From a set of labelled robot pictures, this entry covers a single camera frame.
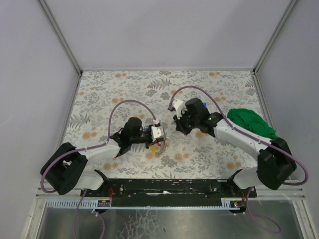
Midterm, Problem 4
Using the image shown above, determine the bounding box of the white cable duct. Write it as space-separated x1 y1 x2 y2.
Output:
46 195 241 211

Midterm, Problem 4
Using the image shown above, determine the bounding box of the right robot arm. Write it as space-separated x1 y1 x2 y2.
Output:
169 98 297 190

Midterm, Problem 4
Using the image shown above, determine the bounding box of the purple floor cable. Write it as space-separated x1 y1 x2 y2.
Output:
234 186 282 234
72 186 107 239

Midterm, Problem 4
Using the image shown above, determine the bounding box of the right aluminium frame post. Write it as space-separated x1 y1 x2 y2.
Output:
252 0 300 75

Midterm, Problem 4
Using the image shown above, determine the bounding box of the purple floor cable right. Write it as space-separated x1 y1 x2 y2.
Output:
234 186 282 234

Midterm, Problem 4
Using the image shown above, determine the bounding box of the purple floor cable left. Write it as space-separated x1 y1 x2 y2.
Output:
72 186 107 239

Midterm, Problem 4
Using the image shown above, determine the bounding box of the floral table mat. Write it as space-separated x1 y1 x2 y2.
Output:
63 71 262 179

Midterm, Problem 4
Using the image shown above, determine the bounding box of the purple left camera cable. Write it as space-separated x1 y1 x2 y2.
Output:
40 99 159 194

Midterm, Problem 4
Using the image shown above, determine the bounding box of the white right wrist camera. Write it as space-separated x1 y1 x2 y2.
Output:
168 99 186 119

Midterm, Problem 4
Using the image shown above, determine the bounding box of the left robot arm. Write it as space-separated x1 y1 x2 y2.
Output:
40 117 165 195

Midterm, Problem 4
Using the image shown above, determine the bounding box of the left aluminium frame post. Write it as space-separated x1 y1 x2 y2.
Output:
36 0 83 75

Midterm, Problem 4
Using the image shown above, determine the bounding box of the purple camera cable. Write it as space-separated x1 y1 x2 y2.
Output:
170 86 310 186
40 99 159 194

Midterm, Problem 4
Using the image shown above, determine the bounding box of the aluminium frame post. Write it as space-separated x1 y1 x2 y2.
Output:
252 0 300 75
36 0 83 75

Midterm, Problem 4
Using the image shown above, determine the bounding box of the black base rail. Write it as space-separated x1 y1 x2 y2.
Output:
81 178 257 201

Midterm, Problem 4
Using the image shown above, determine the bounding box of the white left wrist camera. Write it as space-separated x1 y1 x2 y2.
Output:
151 119 166 140

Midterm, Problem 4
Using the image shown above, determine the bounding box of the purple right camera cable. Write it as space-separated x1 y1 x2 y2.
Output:
170 86 310 186

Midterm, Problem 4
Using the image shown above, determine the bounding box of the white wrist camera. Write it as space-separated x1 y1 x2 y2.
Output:
151 119 166 140
168 99 186 119

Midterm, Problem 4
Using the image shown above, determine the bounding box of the spiral keyring with yellow handle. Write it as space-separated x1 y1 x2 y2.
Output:
150 136 170 155

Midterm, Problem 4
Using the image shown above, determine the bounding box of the green cloth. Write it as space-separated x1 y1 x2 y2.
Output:
227 109 278 140

